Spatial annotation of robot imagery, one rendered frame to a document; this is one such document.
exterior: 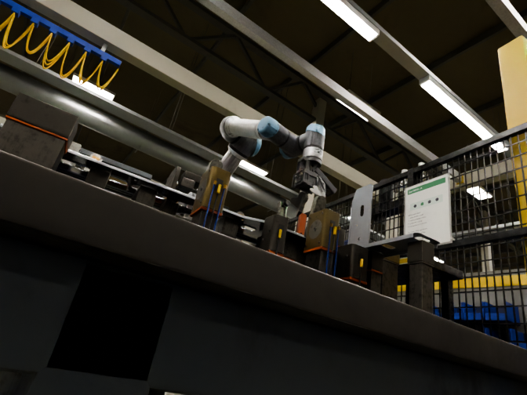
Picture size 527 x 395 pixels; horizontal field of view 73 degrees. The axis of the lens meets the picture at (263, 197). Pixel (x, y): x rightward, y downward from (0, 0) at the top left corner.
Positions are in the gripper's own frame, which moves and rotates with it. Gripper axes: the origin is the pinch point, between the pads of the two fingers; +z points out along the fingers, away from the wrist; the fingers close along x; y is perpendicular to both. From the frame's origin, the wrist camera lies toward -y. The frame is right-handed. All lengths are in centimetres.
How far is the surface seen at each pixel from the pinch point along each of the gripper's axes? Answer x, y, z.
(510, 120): 40, -59, -48
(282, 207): -20.9, -0.4, -8.1
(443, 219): 13, -55, -13
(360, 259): 18.6, -6.8, 17.8
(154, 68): -246, 58, -218
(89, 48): -243, 121, -202
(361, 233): -2.9, -26.7, -1.3
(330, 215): 20.0, 6.8, 8.5
